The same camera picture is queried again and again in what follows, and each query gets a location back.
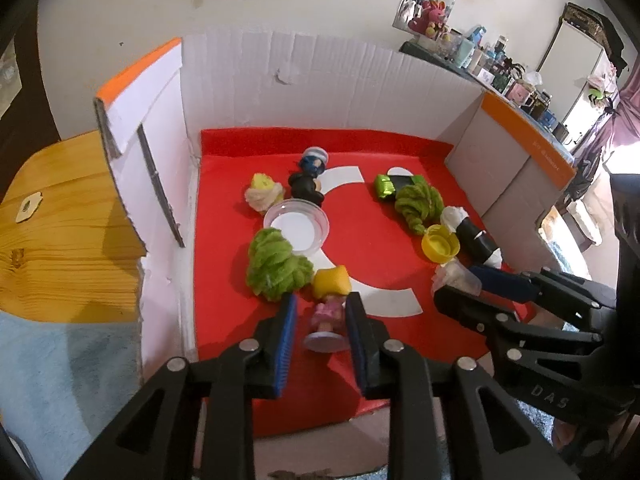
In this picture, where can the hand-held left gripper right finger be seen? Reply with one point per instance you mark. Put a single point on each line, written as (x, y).
(357, 345)

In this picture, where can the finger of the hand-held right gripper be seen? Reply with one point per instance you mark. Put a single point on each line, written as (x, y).
(465, 302)
(500, 284)

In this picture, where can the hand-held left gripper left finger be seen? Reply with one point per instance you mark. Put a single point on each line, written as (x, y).
(287, 340)

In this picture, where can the clear plastic wrapper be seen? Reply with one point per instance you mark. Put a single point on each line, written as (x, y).
(457, 275)

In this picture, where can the yellow-haired pink figurine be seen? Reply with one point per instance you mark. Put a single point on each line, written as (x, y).
(330, 310)

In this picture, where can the black and white sock roll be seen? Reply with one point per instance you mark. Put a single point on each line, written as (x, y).
(475, 240)

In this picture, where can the yellow bottle cap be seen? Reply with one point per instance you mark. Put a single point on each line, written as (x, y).
(440, 244)

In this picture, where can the green yarn ball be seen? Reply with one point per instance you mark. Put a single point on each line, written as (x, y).
(417, 205)
(275, 265)

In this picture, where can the clear plastic lid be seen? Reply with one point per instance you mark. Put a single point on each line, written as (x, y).
(296, 225)

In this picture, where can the green packets with black band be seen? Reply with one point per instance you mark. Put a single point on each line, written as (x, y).
(387, 187)

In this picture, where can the yellow and white figurine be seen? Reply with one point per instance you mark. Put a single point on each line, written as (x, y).
(262, 192)

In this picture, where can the black-haired blue figurine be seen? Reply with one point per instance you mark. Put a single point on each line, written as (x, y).
(307, 180)

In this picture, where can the orange cardboard box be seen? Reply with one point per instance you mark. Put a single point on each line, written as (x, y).
(350, 85)

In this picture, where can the purple curtain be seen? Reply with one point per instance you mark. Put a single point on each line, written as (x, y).
(610, 130)

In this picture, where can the green hanging toy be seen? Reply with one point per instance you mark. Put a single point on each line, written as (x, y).
(600, 92)

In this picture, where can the white refrigerator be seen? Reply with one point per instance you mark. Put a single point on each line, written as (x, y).
(570, 65)

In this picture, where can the light blue towel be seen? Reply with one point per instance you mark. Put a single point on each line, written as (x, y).
(50, 385)

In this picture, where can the side table with dark cloth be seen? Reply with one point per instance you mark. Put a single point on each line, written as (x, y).
(415, 49)

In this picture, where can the pink bunny plush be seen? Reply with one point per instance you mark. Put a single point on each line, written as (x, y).
(429, 17)

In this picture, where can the dark suitcase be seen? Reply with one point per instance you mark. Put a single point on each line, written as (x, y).
(585, 16)

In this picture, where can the small wooden tag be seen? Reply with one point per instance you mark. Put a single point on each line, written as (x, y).
(27, 206)

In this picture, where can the dark brown door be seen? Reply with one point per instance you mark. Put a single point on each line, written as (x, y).
(35, 85)

